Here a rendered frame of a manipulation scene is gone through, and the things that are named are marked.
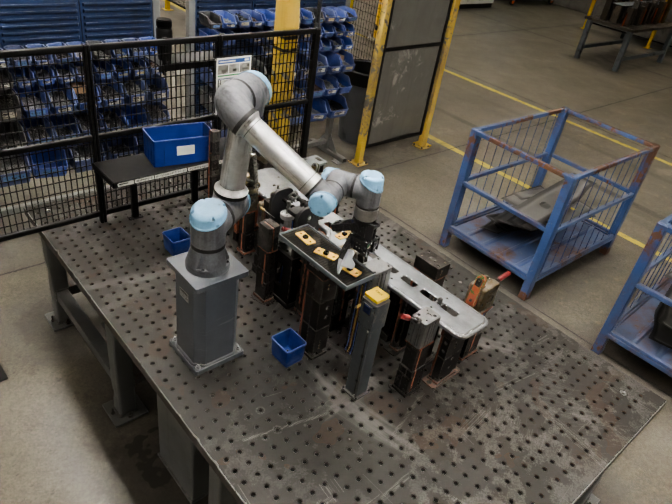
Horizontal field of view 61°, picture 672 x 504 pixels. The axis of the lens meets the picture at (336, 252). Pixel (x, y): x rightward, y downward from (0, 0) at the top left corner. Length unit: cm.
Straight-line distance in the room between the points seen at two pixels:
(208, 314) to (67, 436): 118
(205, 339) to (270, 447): 44
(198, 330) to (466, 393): 103
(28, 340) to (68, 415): 59
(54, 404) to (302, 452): 150
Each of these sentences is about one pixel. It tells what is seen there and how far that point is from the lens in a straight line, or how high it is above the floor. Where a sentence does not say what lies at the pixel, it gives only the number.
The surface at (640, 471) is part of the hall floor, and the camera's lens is 344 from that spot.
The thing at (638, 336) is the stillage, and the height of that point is 17.
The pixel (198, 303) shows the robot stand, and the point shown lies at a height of 101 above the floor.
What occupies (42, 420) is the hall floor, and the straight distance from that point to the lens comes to 308.
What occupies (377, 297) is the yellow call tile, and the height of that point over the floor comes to 116.
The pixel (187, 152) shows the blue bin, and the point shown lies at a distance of 282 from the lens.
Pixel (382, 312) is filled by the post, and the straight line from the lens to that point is 191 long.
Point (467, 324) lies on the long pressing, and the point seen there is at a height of 100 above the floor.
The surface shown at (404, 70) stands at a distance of 549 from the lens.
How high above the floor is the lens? 230
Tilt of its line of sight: 34 degrees down
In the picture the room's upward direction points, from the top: 9 degrees clockwise
